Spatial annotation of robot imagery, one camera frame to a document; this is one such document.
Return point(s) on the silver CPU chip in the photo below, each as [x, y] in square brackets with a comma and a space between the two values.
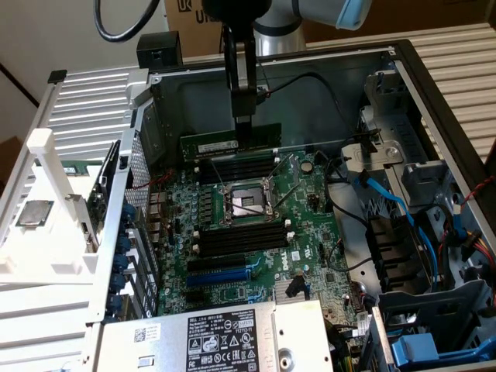
[35, 213]

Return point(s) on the grey metal disk bay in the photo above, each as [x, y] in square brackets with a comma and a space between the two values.
[391, 128]

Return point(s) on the thin metal locking lever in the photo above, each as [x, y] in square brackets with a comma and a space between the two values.
[287, 194]
[218, 174]

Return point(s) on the blue plastic latch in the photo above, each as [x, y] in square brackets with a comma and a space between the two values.
[418, 348]

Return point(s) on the green Dell motherboard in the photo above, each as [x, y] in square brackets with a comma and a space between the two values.
[310, 240]

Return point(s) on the small black clamp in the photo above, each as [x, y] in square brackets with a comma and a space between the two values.
[57, 76]

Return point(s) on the short black expansion slot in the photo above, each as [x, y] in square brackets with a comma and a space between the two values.
[201, 296]

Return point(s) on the black fan shroud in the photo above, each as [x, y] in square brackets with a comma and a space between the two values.
[395, 255]

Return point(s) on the grey power supply with label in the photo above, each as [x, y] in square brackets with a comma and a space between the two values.
[217, 337]

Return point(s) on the brown cardboard box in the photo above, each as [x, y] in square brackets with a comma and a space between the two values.
[407, 15]

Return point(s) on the green RAM stick white label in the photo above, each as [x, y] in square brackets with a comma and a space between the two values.
[211, 141]

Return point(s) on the round coin battery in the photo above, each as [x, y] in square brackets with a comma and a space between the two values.
[307, 166]

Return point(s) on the metal CPU socket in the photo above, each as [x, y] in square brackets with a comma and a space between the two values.
[248, 203]

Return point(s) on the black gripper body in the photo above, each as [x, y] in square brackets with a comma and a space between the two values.
[222, 9]

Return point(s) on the blue expansion slot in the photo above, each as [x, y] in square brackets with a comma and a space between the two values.
[217, 277]

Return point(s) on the black RAM slot bank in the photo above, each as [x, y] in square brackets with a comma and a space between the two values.
[236, 164]
[244, 238]

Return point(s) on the black box mount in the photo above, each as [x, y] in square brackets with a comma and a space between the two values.
[159, 52]

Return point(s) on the open grey PC case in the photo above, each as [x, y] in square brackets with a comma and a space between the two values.
[310, 108]

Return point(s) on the dark graphics card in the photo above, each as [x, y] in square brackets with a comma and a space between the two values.
[108, 162]

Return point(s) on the white parts rack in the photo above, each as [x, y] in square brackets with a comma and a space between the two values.
[46, 252]

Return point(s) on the small silver heatsink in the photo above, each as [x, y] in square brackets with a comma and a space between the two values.
[291, 288]

